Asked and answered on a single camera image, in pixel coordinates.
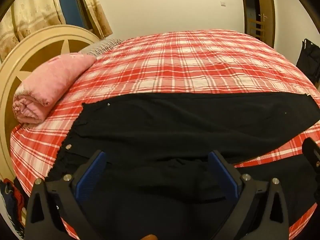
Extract black pants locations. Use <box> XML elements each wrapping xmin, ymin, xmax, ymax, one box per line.
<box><xmin>46</xmin><ymin>92</ymin><xmax>319</xmax><ymax>239</ymax></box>

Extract clothes pile beside bed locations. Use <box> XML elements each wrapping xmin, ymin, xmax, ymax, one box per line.
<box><xmin>1</xmin><ymin>178</ymin><xmax>29</xmax><ymax>239</ymax></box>

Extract black hanging bag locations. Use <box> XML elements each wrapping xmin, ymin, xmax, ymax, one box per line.
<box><xmin>296</xmin><ymin>38</ymin><xmax>320</xmax><ymax>85</ymax></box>

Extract pink folded blanket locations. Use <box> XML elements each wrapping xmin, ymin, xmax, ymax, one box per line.
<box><xmin>12</xmin><ymin>53</ymin><xmax>97</xmax><ymax>124</ymax></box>

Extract red plaid bed sheet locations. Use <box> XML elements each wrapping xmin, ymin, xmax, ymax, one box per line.
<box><xmin>10</xmin><ymin>29</ymin><xmax>320</xmax><ymax>240</ymax></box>

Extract brown wooden door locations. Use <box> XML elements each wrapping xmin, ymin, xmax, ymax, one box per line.
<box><xmin>242</xmin><ymin>0</ymin><xmax>276</xmax><ymax>48</ymax></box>

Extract cream wooden headboard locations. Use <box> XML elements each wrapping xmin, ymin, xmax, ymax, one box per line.
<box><xmin>1</xmin><ymin>25</ymin><xmax>99</xmax><ymax>180</ymax></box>

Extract striped grey pillow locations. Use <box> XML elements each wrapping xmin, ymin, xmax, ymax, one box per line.
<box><xmin>79</xmin><ymin>38</ymin><xmax>123</xmax><ymax>57</ymax></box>

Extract dark window pane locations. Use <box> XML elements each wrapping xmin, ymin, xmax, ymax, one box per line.
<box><xmin>59</xmin><ymin>0</ymin><xmax>87</xmax><ymax>29</ymax></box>

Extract beige patterned curtain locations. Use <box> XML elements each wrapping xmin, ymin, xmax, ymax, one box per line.
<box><xmin>1</xmin><ymin>0</ymin><xmax>112</xmax><ymax>61</ymax></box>

